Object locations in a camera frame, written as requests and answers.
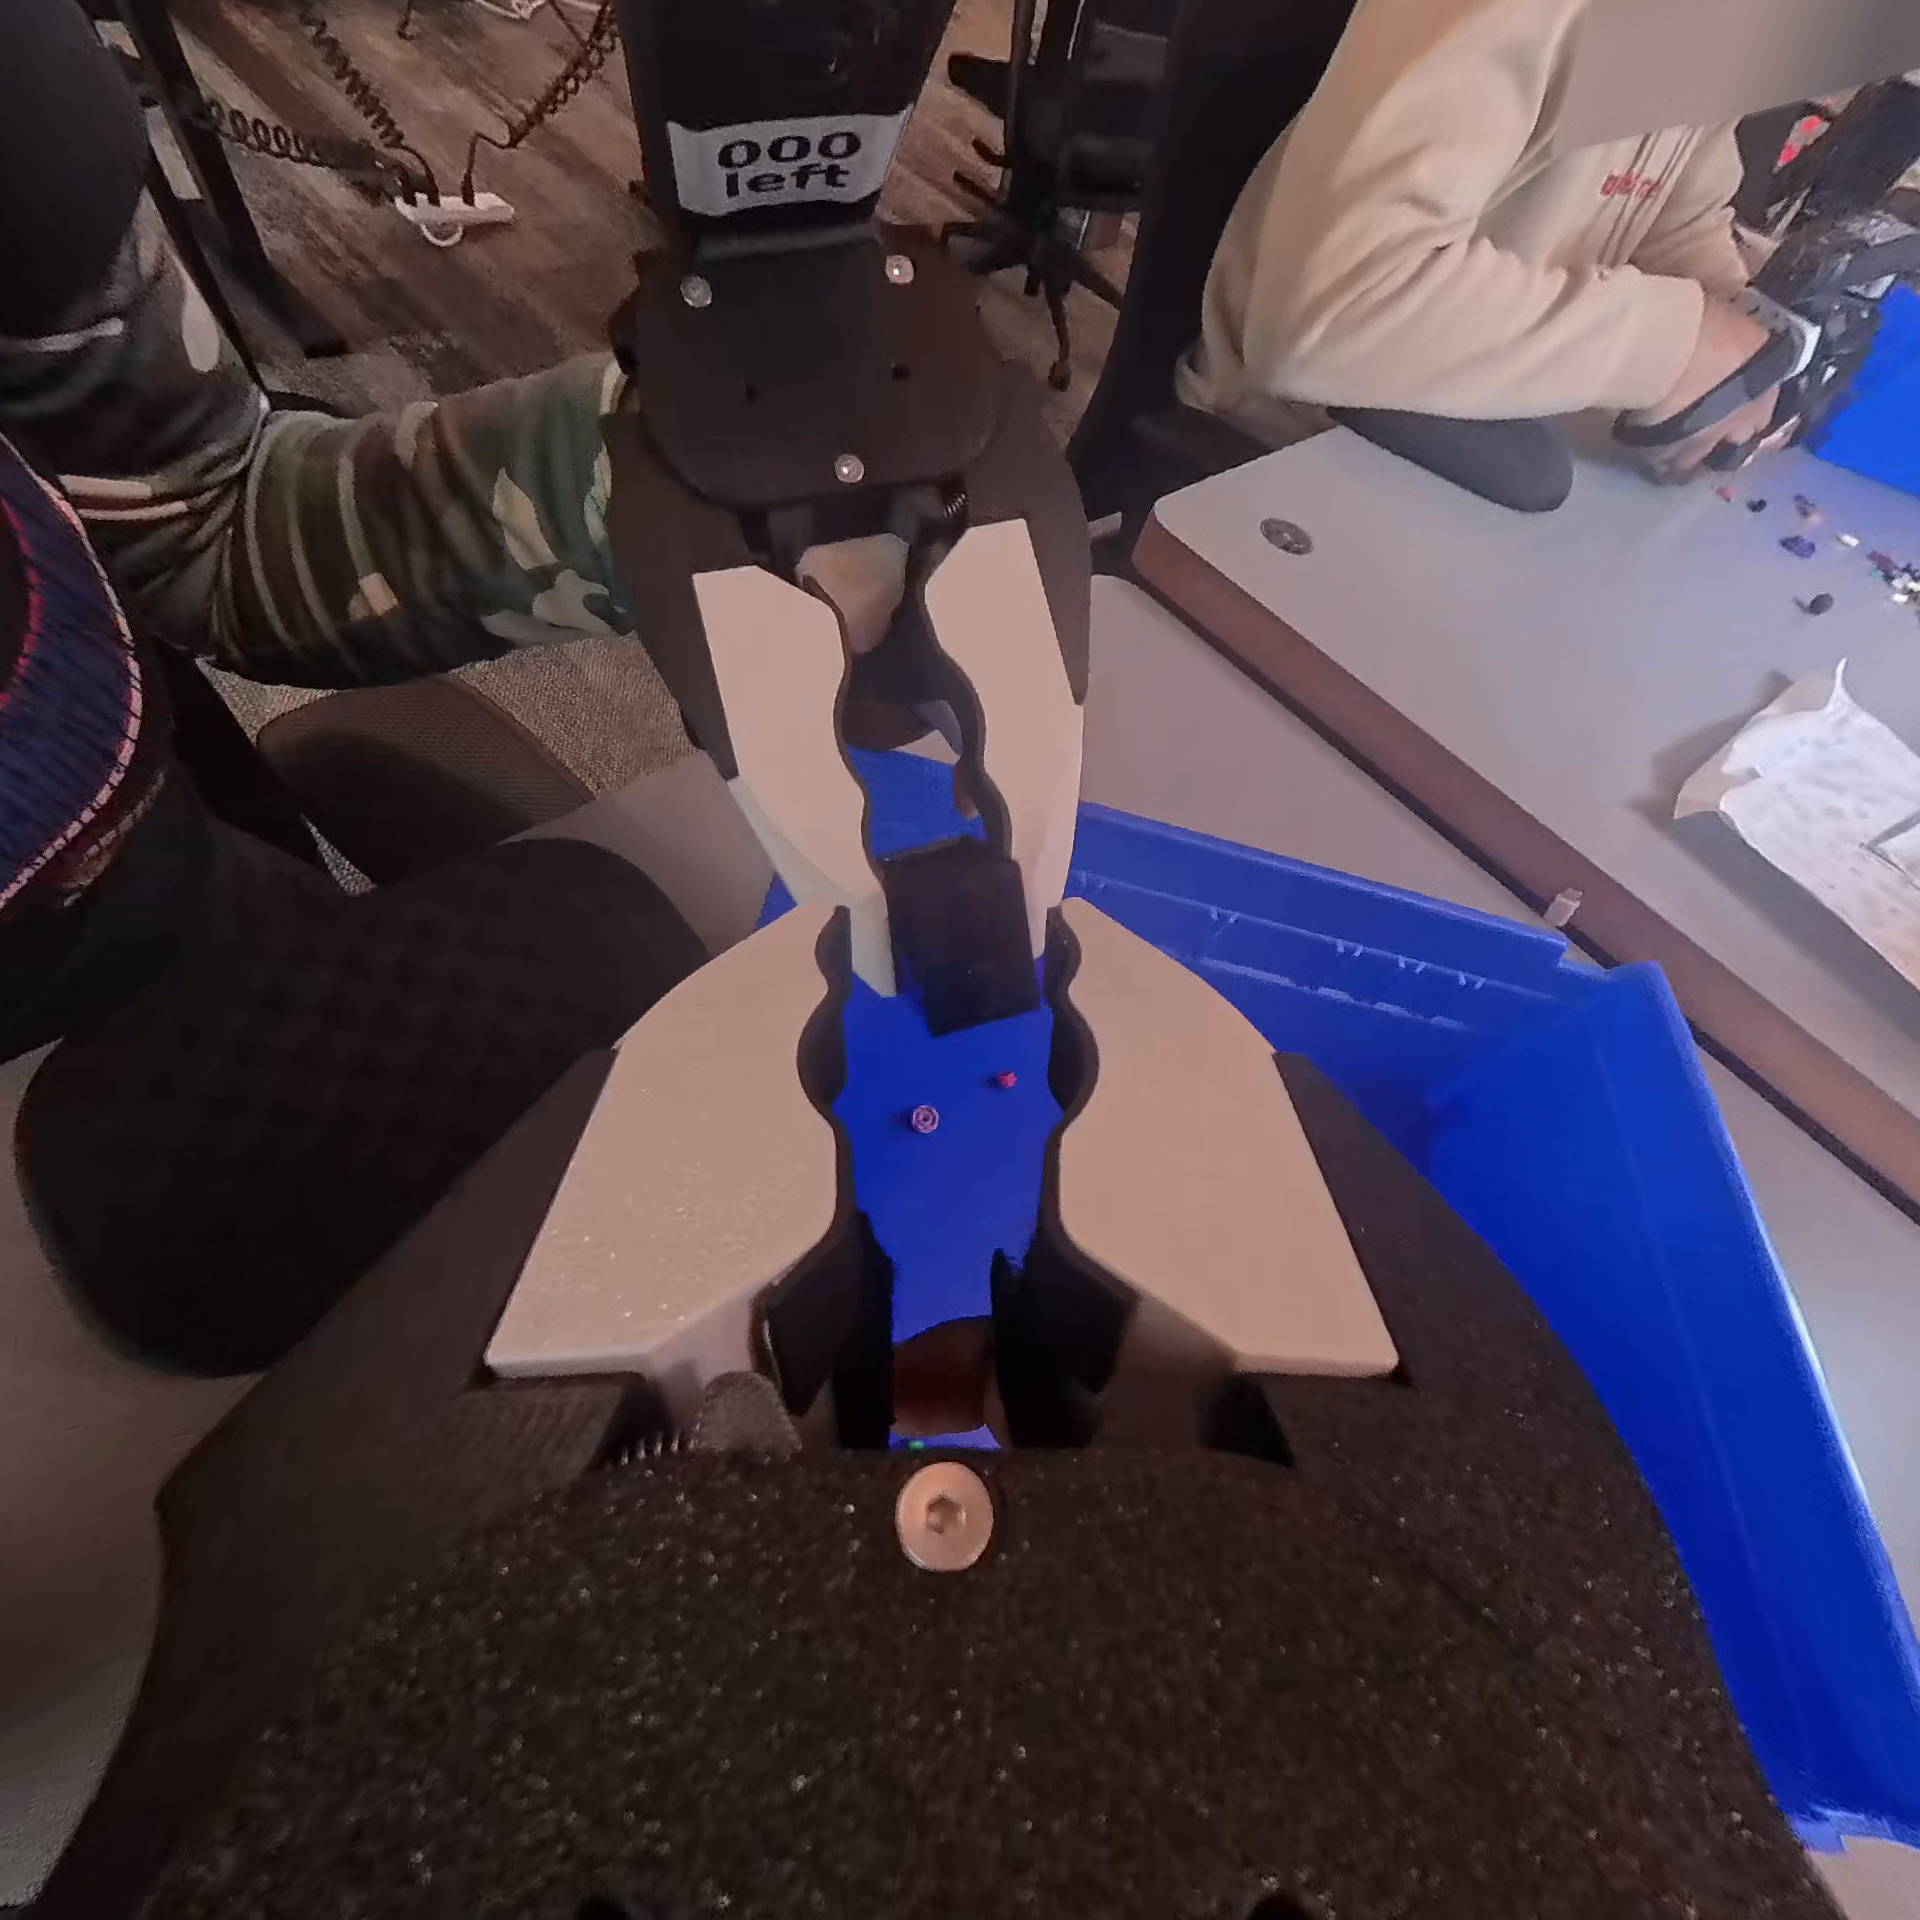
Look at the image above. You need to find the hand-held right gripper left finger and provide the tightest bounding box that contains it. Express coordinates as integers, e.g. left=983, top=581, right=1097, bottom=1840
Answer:
left=486, top=899, right=879, bottom=1411

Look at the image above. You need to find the grey desk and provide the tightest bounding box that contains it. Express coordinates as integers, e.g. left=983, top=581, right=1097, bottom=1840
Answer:
left=0, top=570, right=1920, bottom=1920

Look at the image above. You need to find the black office chair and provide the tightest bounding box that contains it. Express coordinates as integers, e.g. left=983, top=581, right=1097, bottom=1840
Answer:
left=1066, top=0, right=1359, bottom=527

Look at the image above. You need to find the black toy brick base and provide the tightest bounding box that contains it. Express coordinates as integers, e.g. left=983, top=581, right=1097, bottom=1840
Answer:
left=886, top=849, right=1041, bottom=1039

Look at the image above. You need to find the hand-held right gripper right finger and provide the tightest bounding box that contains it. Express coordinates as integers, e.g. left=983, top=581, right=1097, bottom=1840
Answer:
left=1000, top=899, right=1398, bottom=1406

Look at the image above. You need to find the black mesh cushion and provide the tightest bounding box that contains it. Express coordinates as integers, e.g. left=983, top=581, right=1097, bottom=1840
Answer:
left=17, top=833, right=714, bottom=1381

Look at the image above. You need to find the person's dark clothing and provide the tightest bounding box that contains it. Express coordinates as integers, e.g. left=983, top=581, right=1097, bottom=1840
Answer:
left=0, top=436, right=189, bottom=1058

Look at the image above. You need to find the person's left forearm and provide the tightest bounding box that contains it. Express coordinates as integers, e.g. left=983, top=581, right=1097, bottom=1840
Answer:
left=0, top=286, right=648, bottom=686

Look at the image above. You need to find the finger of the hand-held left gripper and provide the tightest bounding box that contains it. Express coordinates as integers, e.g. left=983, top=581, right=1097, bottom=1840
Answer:
left=691, top=564, right=903, bottom=997
left=911, top=510, right=1095, bottom=923

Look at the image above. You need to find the white paper sheet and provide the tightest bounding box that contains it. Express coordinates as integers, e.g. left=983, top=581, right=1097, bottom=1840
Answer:
left=1675, top=665, right=1920, bottom=991

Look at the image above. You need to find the blue plastic bin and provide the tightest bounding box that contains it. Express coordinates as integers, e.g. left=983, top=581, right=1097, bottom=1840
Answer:
left=767, top=743, right=1920, bottom=1848

